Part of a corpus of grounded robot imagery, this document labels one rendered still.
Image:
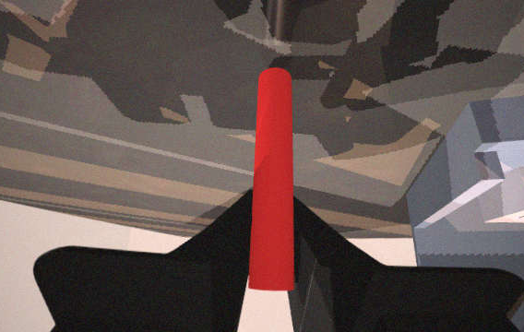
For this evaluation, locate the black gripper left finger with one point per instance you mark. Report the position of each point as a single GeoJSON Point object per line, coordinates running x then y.
{"type": "Point", "coordinates": [199, 285]}

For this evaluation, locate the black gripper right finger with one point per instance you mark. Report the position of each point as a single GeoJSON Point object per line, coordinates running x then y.
{"type": "Point", "coordinates": [338, 287]}

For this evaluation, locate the red peg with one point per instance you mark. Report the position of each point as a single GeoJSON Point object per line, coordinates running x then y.
{"type": "Point", "coordinates": [271, 262]}

